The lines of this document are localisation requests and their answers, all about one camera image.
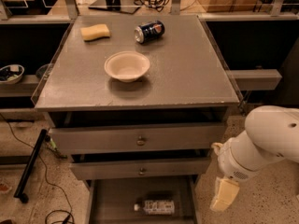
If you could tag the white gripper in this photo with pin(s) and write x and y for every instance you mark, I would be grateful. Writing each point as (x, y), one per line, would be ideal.
(232, 162)

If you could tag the clear plastic water bottle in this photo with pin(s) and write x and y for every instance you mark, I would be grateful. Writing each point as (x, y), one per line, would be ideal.
(155, 207)

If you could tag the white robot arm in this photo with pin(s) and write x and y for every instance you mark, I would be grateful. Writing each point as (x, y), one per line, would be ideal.
(271, 135)

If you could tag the grey drawer cabinet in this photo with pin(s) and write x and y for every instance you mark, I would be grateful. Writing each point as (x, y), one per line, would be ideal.
(137, 120)

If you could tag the bottom grey drawer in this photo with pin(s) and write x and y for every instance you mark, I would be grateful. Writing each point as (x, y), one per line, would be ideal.
(122, 201)

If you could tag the grey drawer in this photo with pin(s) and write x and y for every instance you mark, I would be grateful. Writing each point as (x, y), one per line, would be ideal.
(122, 201)
(137, 138)
(135, 169)

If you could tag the top grey drawer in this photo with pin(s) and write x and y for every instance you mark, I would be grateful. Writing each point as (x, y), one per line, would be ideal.
(137, 138)

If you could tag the middle grey drawer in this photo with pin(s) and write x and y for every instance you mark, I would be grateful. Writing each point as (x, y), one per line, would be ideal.
(135, 169)

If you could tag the white paper bowl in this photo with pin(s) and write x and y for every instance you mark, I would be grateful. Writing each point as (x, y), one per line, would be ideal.
(127, 66)

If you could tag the blue Pepsi can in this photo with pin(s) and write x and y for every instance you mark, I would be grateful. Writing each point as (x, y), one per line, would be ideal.
(149, 31)

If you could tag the yellow sponge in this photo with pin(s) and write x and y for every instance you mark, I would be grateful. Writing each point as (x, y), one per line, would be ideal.
(94, 32)

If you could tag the black monitor stand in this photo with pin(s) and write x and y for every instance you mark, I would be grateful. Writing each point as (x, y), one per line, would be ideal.
(120, 6)

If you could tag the black bar on floor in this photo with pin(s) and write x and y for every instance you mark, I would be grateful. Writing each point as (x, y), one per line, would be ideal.
(19, 192)

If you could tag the white bowl with items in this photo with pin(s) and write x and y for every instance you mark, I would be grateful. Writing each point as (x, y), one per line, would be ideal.
(11, 74)

